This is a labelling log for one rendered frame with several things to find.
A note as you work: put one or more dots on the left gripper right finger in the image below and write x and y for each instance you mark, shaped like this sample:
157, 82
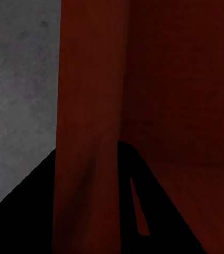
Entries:
169, 233

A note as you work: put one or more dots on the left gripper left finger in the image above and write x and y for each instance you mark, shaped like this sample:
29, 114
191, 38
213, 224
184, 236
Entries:
26, 214

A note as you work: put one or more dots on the storage box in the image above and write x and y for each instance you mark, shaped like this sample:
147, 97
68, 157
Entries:
149, 73

